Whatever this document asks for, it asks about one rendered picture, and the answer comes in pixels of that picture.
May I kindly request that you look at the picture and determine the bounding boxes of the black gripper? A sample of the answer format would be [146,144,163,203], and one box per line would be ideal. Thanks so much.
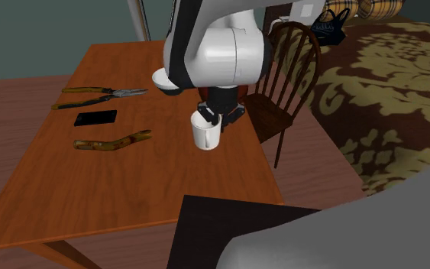
[198,86,247,134]

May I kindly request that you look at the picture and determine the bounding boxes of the white mug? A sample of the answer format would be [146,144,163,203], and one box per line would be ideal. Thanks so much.
[190,111,222,151]

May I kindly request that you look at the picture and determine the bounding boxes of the dark wooden spindle chair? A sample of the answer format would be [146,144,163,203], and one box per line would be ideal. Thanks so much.
[241,21,322,170]

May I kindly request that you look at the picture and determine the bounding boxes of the white bowl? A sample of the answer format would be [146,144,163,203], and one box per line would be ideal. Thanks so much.
[151,68,180,92]

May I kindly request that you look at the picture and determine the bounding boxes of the brown wooden stick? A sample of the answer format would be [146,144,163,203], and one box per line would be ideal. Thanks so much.
[73,129,152,152]

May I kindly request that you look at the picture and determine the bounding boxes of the black robot stand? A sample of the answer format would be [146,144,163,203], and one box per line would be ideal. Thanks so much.
[166,194,322,269]

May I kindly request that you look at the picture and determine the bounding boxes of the wooden table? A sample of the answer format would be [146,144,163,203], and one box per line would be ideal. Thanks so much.
[0,40,285,269]

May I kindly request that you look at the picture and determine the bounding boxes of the black phone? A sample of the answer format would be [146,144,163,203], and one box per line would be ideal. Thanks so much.
[73,109,118,127]

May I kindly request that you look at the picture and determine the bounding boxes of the grey standing pole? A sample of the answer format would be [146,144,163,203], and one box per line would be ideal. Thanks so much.
[126,0,152,42]

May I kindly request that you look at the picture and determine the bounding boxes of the black bag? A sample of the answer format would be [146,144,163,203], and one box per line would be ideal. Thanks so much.
[310,8,351,47]

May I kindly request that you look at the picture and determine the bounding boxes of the yellow plaid pillow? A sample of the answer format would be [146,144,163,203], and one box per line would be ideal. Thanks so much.
[356,0,408,21]
[324,0,360,18]

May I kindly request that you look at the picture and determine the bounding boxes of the bed with brown patterned cover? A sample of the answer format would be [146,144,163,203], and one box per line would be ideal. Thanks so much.
[273,15,430,197]

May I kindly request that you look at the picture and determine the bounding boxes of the yellow handled pliers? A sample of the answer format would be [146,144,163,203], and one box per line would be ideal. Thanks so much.
[51,86,149,111]

